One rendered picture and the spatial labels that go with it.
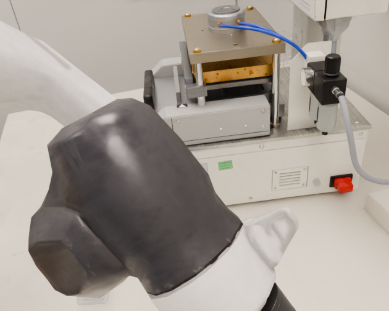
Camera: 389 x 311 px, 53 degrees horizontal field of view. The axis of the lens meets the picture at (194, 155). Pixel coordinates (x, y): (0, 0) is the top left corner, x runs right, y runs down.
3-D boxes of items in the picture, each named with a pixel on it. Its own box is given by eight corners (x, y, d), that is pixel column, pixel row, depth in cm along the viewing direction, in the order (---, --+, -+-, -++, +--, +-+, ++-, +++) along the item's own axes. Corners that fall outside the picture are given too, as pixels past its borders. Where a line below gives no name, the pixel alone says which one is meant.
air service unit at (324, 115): (317, 107, 80) (323, 35, 71) (346, 146, 68) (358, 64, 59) (291, 111, 79) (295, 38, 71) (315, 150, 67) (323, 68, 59)
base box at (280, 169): (309, 121, 119) (313, 66, 109) (363, 202, 88) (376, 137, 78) (132, 142, 118) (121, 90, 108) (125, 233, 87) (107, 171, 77)
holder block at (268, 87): (255, 67, 100) (255, 57, 99) (275, 102, 84) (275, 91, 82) (191, 75, 100) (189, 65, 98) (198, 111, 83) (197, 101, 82)
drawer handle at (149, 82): (154, 84, 98) (152, 68, 95) (154, 111, 85) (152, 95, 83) (146, 84, 98) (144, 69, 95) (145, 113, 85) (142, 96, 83)
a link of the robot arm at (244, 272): (136, 318, 26) (186, 381, 26) (296, 205, 25) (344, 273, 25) (155, 249, 38) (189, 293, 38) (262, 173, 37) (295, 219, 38)
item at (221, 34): (280, 41, 100) (281, -14, 93) (322, 92, 75) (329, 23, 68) (185, 52, 100) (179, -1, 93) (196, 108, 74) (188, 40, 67)
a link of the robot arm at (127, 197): (134, 255, 42) (63, 329, 35) (57, 155, 41) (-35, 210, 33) (260, 203, 30) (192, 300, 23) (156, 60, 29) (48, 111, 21)
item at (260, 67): (255, 48, 98) (255, 8, 92) (279, 84, 79) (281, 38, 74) (187, 57, 97) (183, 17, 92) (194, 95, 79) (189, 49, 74)
